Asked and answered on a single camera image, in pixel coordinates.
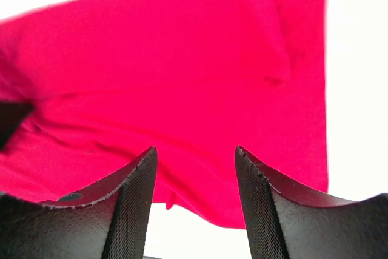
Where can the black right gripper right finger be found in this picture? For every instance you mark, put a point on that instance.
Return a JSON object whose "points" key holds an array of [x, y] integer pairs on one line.
{"points": [[287, 219]]}

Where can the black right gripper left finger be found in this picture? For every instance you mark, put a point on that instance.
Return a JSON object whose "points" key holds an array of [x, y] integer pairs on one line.
{"points": [[107, 219]]}

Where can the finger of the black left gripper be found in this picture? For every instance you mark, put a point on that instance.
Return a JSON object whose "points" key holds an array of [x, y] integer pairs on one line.
{"points": [[12, 115]]}

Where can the red t-shirt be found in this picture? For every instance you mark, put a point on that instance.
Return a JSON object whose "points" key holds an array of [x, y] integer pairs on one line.
{"points": [[194, 78]]}

